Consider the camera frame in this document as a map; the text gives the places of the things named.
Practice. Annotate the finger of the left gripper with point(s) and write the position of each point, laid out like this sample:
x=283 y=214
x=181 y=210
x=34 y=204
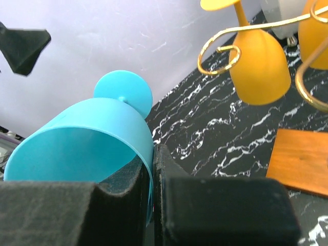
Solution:
x=22 y=47

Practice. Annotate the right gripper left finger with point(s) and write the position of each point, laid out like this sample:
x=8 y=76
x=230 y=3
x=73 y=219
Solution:
x=113 y=212

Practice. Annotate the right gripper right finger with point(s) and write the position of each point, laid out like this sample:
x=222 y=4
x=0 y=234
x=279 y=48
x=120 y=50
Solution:
x=192 y=210

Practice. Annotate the blue wine glass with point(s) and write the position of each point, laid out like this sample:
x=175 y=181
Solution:
x=92 y=139

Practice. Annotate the yellow wine glass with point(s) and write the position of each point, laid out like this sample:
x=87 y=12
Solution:
x=257 y=66
x=311 y=34

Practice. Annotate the gold wire wine glass rack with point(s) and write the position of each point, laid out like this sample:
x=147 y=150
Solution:
x=299 y=158

